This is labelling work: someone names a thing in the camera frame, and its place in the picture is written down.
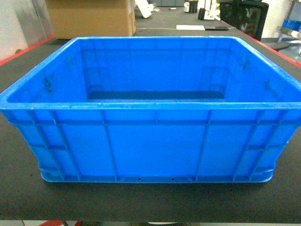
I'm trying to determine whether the large blue plastic crate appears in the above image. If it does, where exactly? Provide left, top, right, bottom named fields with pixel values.
left=0, top=36, right=301, bottom=183

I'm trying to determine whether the brown cardboard box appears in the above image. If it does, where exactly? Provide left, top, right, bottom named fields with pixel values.
left=46, top=0, right=135, bottom=39

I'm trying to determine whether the flat white board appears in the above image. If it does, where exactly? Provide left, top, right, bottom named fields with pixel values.
left=176, top=24, right=205, bottom=31

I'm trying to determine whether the black office chair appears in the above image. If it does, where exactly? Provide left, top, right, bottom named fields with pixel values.
left=219, top=0, right=269, bottom=41

